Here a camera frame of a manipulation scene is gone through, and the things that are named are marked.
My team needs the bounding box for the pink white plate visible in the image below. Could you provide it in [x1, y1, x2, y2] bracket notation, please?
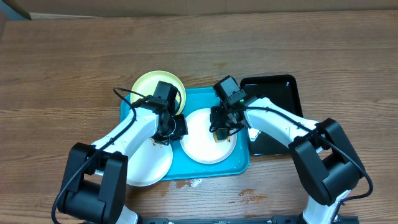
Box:
[180, 108, 237, 164]

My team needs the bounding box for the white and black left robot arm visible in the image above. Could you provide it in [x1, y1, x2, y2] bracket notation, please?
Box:
[51, 108, 188, 223]

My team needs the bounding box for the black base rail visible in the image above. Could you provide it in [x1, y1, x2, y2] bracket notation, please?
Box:
[138, 215, 305, 224]

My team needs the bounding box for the white plate with sauce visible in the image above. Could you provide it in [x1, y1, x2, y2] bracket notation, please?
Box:
[127, 138, 173, 187]

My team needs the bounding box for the orange green sponge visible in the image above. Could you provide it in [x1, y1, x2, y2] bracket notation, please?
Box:
[213, 128, 230, 143]

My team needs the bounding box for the black plastic tray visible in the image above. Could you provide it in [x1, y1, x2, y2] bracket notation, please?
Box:
[240, 75, 303, 156]

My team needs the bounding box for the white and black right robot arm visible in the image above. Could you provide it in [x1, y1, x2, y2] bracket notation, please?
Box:
[209, 97, 367, 223]

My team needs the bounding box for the yellow plate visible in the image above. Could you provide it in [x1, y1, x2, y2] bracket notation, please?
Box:
[131, 70, 186, 114]

